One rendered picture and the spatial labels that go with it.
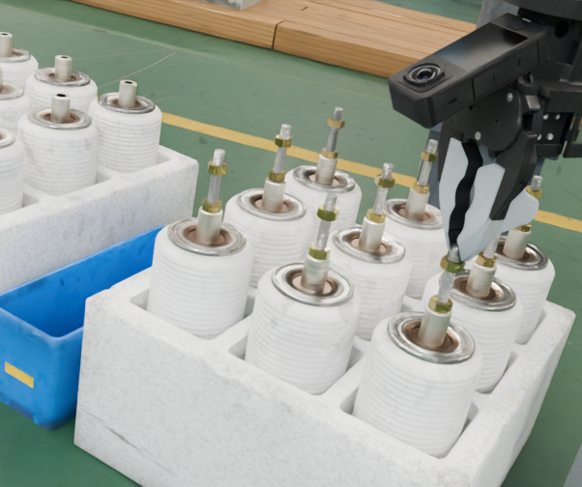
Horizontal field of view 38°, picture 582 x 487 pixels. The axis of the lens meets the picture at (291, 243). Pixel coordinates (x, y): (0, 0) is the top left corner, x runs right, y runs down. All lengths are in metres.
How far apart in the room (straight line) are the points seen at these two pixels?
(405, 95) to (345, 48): 2.05
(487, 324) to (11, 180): 0.53
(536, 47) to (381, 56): 2.01
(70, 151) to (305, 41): 1.69
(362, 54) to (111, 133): 1.59
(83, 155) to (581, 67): 0.61
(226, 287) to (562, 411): 0.56
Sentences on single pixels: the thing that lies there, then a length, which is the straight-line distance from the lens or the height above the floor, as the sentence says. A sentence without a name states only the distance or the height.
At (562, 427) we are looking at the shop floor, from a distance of 1.14.
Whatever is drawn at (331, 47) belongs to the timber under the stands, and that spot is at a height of 0.05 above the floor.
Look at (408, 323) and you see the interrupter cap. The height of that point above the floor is 0.25.
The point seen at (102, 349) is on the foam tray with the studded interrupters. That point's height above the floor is 0.13.
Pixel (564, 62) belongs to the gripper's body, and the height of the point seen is 0.49.
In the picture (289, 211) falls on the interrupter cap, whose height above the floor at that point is 0.25.
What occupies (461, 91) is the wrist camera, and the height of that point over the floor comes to 0.48.
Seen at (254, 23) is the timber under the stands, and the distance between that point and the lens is 2.68.
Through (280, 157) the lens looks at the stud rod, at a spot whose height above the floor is 0.31.
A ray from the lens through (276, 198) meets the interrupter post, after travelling 0.88.
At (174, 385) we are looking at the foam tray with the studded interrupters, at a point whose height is 0.14.
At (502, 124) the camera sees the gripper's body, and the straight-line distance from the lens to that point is 0.62.
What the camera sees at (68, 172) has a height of 0.20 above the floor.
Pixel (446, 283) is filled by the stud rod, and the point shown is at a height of 0.31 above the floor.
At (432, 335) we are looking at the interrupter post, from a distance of 0.71.
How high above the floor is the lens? 0.61
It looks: 26 degrees down
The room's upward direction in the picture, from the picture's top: 11 degrees clockwise
